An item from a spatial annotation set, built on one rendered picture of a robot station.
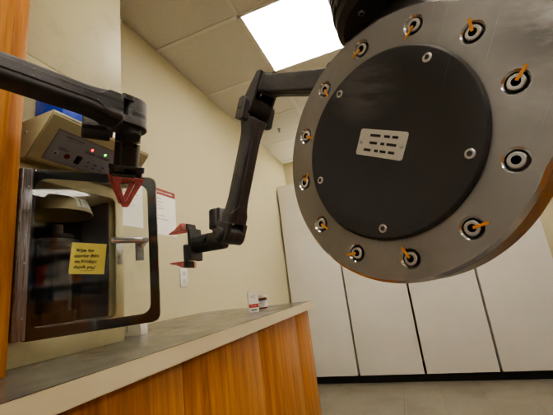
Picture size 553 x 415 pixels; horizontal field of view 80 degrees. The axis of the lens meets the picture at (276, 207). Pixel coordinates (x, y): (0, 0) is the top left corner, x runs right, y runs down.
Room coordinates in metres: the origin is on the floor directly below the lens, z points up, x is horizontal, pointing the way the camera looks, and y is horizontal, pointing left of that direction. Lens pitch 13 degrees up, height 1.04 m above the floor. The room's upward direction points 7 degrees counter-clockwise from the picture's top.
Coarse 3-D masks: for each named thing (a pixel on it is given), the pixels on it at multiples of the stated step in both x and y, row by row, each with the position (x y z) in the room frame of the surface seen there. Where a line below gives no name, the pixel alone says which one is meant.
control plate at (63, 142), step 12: (60, 132) 0.73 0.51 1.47; (60, 144) 0.75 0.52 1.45; (72, 144) 0.77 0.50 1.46; (84, 144) 0.80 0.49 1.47; (96, 144) 0.82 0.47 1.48; (48, 156) 0.75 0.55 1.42; (60, 156) 0.77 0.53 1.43; (72, 156) 0.80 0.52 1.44; (84, 156) 0.82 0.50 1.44; (96, 156) 0.85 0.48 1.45; (108, 156) 0.88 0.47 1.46; (84, 168) 0.85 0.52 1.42; (96, 168) 0.88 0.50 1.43; (108, 168) 0.90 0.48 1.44
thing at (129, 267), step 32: (64, 192) 0.77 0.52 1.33; (96, 192) 0.81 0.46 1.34; (32, 224) 0.74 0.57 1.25; (64, 224) 0.77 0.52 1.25; (96, 224) 0.81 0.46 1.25; (128, 224) 0.86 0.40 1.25; (32, 256) 0.74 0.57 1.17; (64, 256) 0.78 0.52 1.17; (128, 256) 0.86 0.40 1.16; (32, 288) 0.74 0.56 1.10; (64, 288) 0.78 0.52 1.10; (96, 288) 0.81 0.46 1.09; (128, 288) 0.86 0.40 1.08; (32, 320) 0.74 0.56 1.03; (64, 320) 0.78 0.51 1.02; (96, 320) 0.82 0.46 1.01; (128, 320) 0.86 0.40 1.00
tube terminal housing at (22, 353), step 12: (36, 60) 0.75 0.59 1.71; (24, 96) 0.73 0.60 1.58; (24, 108) 0.73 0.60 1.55; (24, 120) 0.73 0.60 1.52; (48, 168) 0.79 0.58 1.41; (72, 336) 0.87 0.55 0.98; (84, 336) 0.90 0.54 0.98; (96, 336) 0.93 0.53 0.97; (108, 336) 0.97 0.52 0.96; (120, 336) 1.01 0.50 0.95; (12, 348) 0.74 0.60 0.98; (24, 348) 0.76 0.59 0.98; (36, 348) 0.78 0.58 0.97; (48, 348) 0.81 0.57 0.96; (60, 348) 0.84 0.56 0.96; (72, 348) 0.87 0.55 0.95; (84, 348) 0.90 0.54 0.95; (12, 360) 0.74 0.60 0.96; (24, 360) 0.76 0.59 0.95; (36, 360) 0.78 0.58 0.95
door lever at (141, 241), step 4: (132, 236) 0.82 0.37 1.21; (136, 236) 0.83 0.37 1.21; (140, 236) 0.83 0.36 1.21; (144, 236) 0.84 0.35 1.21; (112, 240) 0.79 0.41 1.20; (116, 240) 0.80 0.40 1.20; (120, 240) 0.80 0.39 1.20; (124, 240) 0.81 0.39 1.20; (128, 240) 0.81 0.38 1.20; (132, 240) 0.82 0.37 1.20; (136, 240) 0.82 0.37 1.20; (140, 240) 0.83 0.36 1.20; (144, 240) 0.83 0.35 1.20; (148, 240) 0.84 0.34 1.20; (140, 244) 0.87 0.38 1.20; (144, 244) 0.88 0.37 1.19
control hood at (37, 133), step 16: (48, 112) 0.69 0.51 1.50; (32, 128) 0.71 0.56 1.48; (48, 128) 0.70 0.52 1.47; (64, 128) 0.73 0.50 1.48; (80, 128) 0.76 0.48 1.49; (32, 144) 0.71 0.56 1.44; (48, 144) 0.73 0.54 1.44; (112, 144) 0.86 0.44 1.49; (32, 160) 0.74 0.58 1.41; (48, 160) 0.76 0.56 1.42; (144, 160) 0.98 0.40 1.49
